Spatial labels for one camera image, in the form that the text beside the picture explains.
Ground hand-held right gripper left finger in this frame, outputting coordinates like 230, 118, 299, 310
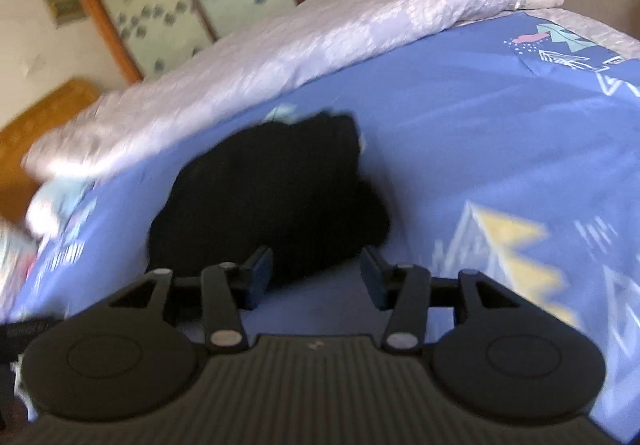
107, 245, 275, 357

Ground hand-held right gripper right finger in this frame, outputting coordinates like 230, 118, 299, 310
359, 245, 527, 357

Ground black pants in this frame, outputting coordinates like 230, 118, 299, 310
146, 110, 392, 290

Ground white crumpled cloth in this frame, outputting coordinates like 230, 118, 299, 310
0, 178, 98, 246

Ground blue printed blanket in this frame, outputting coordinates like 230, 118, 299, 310
0, 8, 640, 445

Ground wooden bedside cabinet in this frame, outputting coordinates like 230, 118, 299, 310
0, 78, 105, 222

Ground small framed wall panel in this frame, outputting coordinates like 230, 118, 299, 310
44, 0, 87, 30

